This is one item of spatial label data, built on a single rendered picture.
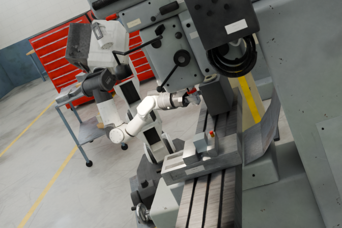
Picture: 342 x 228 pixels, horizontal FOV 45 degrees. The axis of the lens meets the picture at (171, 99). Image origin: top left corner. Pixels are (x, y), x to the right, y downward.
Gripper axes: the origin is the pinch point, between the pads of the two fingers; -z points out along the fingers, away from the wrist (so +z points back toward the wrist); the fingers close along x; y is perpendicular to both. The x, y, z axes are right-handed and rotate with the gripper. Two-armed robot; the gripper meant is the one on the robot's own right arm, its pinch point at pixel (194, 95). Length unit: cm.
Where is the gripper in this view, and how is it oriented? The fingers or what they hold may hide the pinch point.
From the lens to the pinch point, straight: 191.9
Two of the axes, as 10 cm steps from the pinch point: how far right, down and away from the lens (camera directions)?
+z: -8.1, 1.5, 5.7
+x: 4.4, -4.9, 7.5
